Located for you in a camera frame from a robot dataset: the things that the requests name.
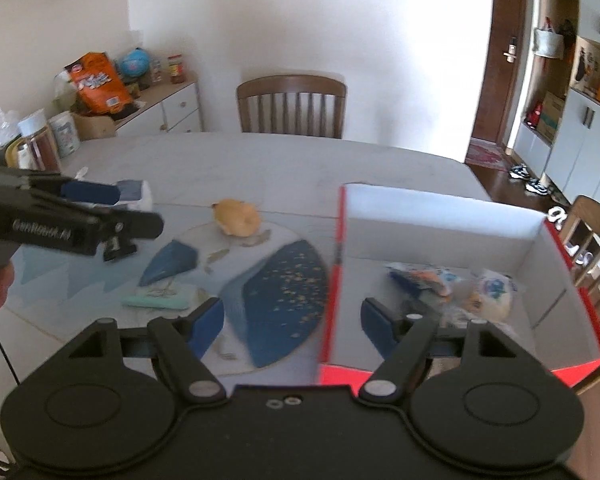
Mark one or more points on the white grey tissue pack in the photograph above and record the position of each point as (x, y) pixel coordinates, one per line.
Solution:
(135, 195)

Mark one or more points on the white wooden wall cupboard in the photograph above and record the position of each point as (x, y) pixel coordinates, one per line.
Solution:
(559, 133)

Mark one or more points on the white chicken sausage snack pouch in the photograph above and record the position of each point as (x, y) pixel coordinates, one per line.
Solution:
(424, 282)

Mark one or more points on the blue globe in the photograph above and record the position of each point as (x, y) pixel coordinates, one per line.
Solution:
(134, 64)

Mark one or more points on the white side cabinet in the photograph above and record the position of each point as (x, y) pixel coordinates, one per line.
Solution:
(166, 108)

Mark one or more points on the red patterned doormat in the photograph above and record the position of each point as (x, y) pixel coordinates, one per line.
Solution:
(487, 155)

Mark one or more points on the brown wooden chair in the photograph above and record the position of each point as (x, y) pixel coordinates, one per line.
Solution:
(295, 105)

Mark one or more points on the yellow plush toy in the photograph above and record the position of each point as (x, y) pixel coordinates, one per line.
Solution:
(236, 218)

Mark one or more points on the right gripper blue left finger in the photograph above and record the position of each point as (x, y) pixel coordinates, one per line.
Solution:
(204, 325)

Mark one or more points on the sneakers on floor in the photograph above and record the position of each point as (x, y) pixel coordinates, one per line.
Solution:
(531, 184)

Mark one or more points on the orange snack bag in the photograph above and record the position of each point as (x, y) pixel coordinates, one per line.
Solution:
(99, 86)

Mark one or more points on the blueberry bread packet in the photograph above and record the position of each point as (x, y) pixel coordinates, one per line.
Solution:
(492, 296)

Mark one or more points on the red white cardboard box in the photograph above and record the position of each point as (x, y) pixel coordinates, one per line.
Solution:
(383, 229)

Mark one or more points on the brown wooden door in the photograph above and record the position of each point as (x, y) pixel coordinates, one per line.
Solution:
(501, 70)

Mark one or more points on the white tote bag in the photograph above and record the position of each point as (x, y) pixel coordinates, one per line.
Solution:
(547, 43)

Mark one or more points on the white round tin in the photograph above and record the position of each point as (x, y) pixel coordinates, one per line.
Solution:
(65, 133)

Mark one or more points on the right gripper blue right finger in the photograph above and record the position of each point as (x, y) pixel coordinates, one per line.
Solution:
(382, 327)

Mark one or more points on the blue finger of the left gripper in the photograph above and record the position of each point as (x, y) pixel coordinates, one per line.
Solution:
(90, 192)

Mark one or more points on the clear jar white lid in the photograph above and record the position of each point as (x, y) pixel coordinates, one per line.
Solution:
(39, 137)

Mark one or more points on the red lidded jar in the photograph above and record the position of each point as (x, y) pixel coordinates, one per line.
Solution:
(177, 71)

